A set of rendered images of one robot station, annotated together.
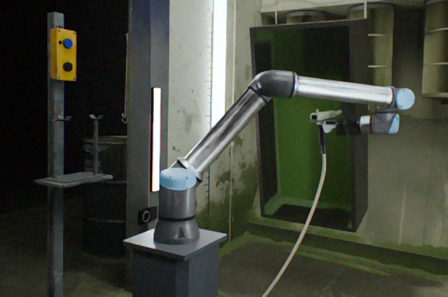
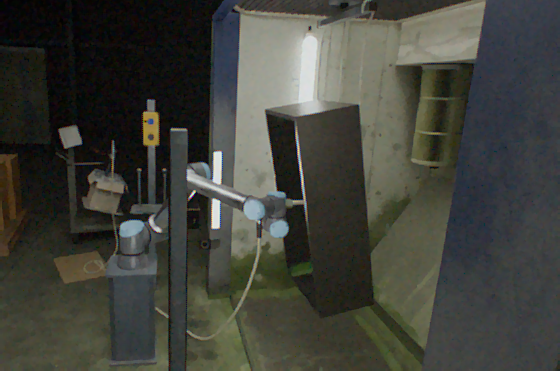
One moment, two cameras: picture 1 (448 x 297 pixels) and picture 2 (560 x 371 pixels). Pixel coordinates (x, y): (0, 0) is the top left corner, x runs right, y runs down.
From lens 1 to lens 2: 224 cm
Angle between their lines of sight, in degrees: 51
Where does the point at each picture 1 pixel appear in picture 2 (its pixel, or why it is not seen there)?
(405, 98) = (250, 210)
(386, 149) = not seen: hidden behind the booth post
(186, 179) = (126, 230)
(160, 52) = (225, 123)
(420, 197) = not seen: hidden behind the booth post
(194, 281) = (119, 292)
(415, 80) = not seen: outside the picture
